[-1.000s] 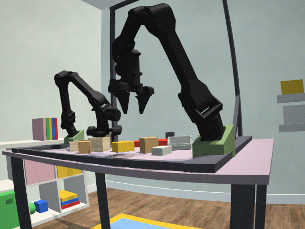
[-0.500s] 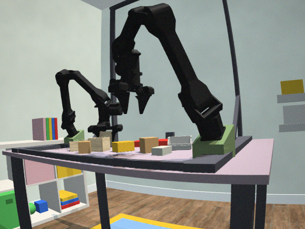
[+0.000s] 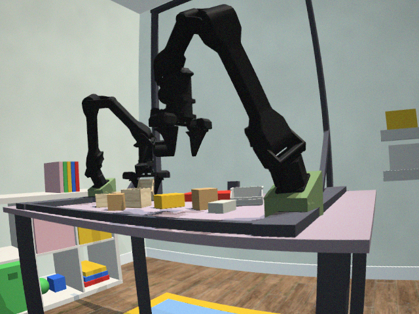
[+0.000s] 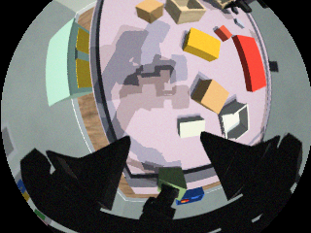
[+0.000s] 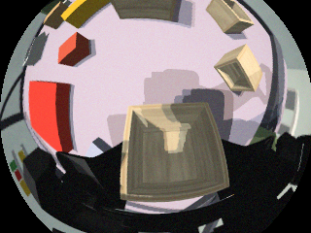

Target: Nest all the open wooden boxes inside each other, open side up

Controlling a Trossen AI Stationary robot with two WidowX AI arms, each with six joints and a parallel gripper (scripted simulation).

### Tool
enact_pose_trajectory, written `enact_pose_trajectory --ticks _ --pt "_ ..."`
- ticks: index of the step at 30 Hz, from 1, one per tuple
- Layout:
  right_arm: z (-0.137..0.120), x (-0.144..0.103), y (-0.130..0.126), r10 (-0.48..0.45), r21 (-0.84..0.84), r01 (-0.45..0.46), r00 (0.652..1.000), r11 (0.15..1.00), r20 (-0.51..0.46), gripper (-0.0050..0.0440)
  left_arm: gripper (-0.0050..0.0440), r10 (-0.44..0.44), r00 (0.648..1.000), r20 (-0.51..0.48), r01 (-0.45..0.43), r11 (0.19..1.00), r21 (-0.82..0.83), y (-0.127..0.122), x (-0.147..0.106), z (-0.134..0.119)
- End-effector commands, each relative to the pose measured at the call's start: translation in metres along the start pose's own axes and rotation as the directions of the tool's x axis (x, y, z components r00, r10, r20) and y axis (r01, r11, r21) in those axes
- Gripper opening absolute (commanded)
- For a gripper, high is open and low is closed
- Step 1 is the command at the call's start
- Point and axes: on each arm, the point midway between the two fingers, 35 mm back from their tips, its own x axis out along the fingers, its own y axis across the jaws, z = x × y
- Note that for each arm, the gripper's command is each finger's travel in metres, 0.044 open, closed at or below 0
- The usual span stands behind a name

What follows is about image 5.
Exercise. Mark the yellow rectangular block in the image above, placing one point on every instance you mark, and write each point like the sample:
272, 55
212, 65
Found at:
81, 10

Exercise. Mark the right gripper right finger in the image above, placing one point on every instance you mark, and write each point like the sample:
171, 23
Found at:
238, 160

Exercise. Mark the orange block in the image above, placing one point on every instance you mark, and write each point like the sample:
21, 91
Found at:
73, 50

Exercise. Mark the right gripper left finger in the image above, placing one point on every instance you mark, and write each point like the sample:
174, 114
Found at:
104, 169

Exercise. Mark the red flat rectangular block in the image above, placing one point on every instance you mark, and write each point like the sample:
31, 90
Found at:
49, 113

